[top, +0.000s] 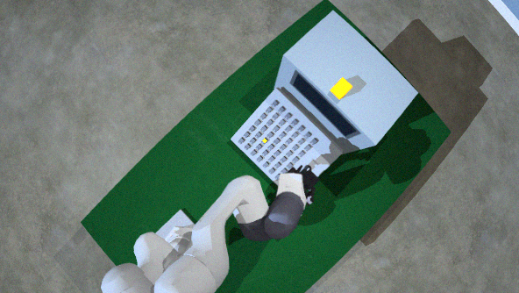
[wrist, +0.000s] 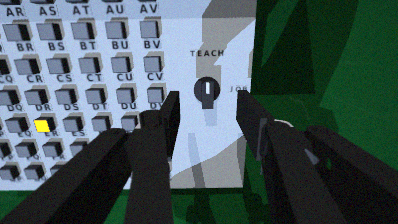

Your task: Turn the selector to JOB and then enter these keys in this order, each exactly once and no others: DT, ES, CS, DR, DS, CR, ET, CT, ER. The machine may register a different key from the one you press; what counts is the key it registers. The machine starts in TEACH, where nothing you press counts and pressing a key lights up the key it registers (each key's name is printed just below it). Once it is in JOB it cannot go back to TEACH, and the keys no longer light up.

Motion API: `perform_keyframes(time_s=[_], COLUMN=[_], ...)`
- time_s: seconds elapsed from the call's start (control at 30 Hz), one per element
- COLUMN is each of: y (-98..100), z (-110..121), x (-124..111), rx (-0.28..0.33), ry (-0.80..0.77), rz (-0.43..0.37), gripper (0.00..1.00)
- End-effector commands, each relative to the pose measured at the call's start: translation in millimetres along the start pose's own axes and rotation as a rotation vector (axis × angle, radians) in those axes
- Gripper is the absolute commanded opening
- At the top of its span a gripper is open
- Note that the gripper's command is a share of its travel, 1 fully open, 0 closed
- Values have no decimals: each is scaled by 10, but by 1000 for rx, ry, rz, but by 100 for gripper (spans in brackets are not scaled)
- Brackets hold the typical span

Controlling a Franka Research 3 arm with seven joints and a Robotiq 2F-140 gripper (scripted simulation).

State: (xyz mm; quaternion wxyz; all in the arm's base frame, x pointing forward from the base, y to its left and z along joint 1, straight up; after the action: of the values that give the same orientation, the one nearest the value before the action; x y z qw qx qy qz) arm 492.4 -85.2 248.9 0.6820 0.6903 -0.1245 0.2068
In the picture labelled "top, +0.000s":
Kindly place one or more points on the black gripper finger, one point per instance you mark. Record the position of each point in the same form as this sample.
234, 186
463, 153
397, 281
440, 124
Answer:
310, 195
297, 170

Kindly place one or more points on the light blue keypad machine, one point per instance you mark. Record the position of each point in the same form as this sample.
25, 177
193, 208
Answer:
376, 95

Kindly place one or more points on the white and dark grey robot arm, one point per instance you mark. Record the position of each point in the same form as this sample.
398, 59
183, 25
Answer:
204, 264

